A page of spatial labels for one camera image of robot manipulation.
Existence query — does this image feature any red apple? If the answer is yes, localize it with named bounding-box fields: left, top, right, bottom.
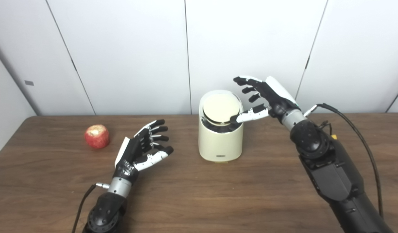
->
left=85, top=125, right=110, bottom=149

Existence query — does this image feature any cream-colored bin body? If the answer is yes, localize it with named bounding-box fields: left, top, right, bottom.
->
left=198, top=90, right=244, bottom=163

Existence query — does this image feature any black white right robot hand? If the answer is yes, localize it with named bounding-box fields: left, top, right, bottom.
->
left=230, top=76, right=301, bottom=124

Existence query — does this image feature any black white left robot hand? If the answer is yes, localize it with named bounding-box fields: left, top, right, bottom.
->
left=113, top=119, right=174, bottom=186

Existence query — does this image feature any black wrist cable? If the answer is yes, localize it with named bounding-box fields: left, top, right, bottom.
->
left=303, top=103, right=384, bottom=218
left=71, top=183, right=110, bottom=233

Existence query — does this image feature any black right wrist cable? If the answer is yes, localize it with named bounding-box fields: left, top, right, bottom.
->
left=303, top=103, right=384, bottom=218

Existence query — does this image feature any round cream bin lid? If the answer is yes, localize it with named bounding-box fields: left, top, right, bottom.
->
left=203, top=93, right=240, bottom=123

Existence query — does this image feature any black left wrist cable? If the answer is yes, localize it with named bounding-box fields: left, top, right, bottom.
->
left=71, top=183, right=110, bottom=233

